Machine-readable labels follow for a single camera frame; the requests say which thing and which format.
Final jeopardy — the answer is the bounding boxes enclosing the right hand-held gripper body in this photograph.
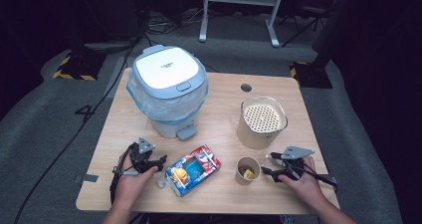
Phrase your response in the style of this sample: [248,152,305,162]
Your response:
[278,145,316,182]

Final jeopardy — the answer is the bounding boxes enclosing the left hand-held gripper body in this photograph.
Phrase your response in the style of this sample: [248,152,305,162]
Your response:
[129,136,157,174]

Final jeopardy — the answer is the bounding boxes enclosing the yellow food scraps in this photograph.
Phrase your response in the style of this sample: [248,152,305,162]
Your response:
[239,164,257,180]

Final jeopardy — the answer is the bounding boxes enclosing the beige bucket with strainer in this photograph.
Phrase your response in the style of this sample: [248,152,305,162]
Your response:
[236,96,289,151]

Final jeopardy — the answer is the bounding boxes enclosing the brown paper cup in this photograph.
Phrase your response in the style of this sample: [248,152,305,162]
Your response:
[234,155,262,186]

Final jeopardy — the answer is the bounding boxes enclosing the colourful printed carton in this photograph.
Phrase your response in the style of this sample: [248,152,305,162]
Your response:
[156,144,223,198]

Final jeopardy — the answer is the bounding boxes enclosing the white pedal trash bin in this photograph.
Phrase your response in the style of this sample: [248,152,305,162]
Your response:
[131,44,209,141]

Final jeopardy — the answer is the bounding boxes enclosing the person's left hand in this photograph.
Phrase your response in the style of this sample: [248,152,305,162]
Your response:
[113,149,160,206]

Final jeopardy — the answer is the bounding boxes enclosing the person's right hand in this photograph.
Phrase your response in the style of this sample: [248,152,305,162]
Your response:
[278,155,325,208]

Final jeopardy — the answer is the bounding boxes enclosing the grey tape strip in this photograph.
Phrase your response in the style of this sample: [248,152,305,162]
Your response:
[74,173,100,184]
[317,173,338,186]

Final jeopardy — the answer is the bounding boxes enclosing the clear blue-edged bin liner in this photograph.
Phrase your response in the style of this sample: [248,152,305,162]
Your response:
[125,68,210,125]

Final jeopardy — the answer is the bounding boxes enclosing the yellow-black striped stand base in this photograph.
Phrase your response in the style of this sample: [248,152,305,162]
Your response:
[52,52,107,83]
[289,61,334,90]

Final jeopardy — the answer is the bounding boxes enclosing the black tripod stand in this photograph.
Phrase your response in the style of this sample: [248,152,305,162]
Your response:
[278,3,334,49]

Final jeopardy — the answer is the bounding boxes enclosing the left hand-held gripper cable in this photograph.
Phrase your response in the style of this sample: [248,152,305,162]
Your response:
[108,142,140,205]

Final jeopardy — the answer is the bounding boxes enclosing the hand-held gripper cable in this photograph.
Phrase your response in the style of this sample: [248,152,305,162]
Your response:
[108,142,140,205]
[291,163,338,188]

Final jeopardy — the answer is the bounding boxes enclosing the right hand-held gripper cable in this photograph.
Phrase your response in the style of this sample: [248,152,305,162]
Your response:
[291,163,338,188]

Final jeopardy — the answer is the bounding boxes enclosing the long black floor cable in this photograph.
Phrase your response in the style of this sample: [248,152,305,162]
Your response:
[13,34,143,224]

